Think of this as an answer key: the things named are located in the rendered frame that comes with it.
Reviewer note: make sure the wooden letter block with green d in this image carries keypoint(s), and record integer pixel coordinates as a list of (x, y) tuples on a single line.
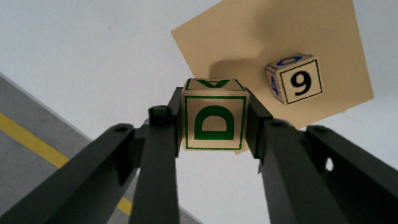
[(214, 115)]

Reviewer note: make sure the white number block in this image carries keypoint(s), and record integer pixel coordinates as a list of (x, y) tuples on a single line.
[(295, 79)]

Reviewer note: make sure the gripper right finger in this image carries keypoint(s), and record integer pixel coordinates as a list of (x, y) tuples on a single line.
[(364, 186)]

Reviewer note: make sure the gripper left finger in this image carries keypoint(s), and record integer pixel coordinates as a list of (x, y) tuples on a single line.
[(88, 188)]

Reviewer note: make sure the tan square mat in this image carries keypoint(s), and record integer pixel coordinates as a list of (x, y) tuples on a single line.
[(237, 39)]

